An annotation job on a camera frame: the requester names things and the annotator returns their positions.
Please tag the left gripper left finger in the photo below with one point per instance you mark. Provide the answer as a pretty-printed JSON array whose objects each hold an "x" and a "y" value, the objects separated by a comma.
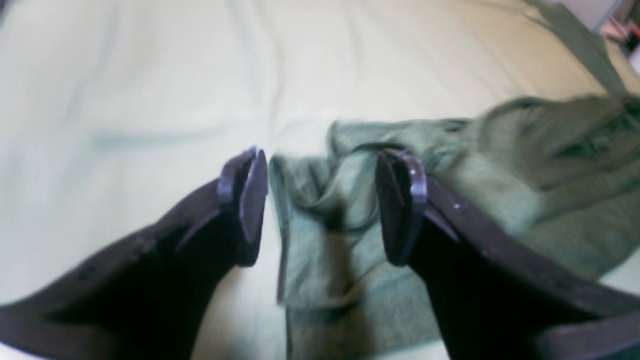
[{"x": 144, "y": 296}]

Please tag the green grey T-shirt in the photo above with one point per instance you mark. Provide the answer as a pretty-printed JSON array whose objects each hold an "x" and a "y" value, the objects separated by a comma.
[{"x": 514, "y": 105}]

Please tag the light green table cloth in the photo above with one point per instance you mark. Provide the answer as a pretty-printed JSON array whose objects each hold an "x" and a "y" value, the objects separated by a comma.
[{"x": 113, "y": 110}]

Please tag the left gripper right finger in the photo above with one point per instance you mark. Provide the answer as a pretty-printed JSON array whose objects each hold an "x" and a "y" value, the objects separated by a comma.
[{"x": 493, "y": 298}]

